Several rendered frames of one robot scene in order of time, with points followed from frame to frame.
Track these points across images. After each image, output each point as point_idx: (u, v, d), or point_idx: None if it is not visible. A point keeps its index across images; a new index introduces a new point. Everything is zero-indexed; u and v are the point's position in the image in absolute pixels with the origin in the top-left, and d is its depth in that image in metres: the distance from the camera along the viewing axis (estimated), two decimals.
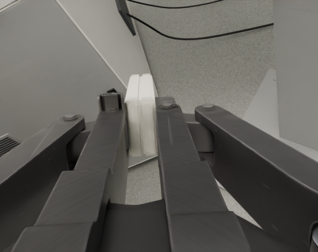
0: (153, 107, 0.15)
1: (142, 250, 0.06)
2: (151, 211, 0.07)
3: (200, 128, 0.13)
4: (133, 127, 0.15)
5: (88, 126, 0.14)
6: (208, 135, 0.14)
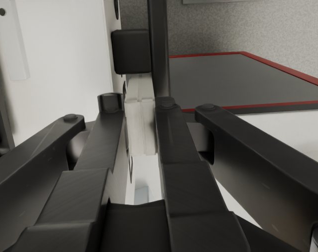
0: (153, 107, 0.15)
1: (142, 250, 0.06)
2: (151, 211, 0.07)
3: (200, 128, 0.13)
4: (133, 127, 0.15)
5: (88, 126, 0.14)
6: (208, 135, 0.14)
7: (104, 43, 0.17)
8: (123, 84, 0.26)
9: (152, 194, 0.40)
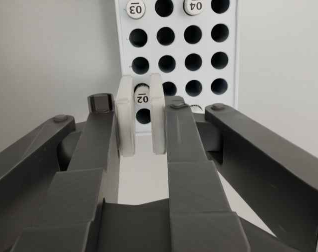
0: (162, 106, 0.15)
1: (142, 250, 0.06)
2: (151, 211, 0.07)
3: (210, 127, 0.13)
4: (123, 128, 0.15)
5: (78, 127, 0.14)
6: (218, 135, 0.13)
7: None
8: None
9: None
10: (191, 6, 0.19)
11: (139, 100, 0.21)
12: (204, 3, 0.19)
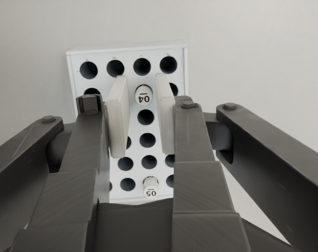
0: (173, 106, 0.15)
1: (142, 250, 0.06)
2: (151, 211, 0.07)
3: (222, 127, 0.13)
4: (113, 129, 0.15)
5: (66, 128, 0.14)
6: (230, 134, 0.13)
7: None
8: None
9: (91, 45, 0.24)
10: (140, 99, 0.21)
11: None
12: (151, 97, 0.21)
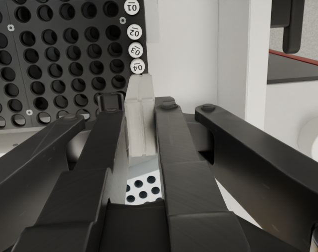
0: (153, 107, 0.15)
1: (142, 250, 0.06)
2: (151, 211, 0.07)
3: (200, 128, 0.13)
4: (133, 127, 0.15)
5: (88, 126, 0.14)
6: (208, 135, 0.14)
7: None
8: None
9: None
10: (134, 68, 0.26)
11: (131, 32, 0.25)
12: (144, 65, 0.26)
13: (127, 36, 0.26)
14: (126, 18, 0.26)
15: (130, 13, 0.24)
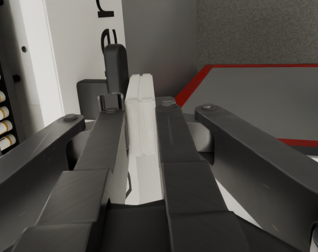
0: (153, 107, 0.15)
1: (142, 250, 0.06)
2: (151, 211, 0.07)
3: (200, 128, 0.13)
4: (133, 127, 0.15)
5: (88, 126, 0.14)
6: (208, 135, 0.14)
7: (57, 96, 0.19)
8: None
9: None
10: None
11: None
12: None
13: None
14: None
15: None
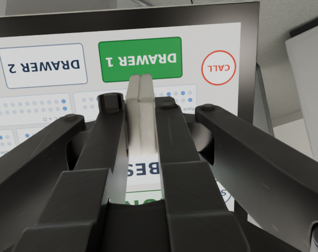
0: (153, 107, 0.15)
1: (142, 250, 0.06)
2: (151, 211, 0.07)
3: (200, 128, 0.13)
4: (133, 127, 0.15)
5: (88, 126, 0.14)
6: (208, 135, 0.14)
7: None
8: None
9: None
10: None
11: None
12: None
13: None
14: None
15: None
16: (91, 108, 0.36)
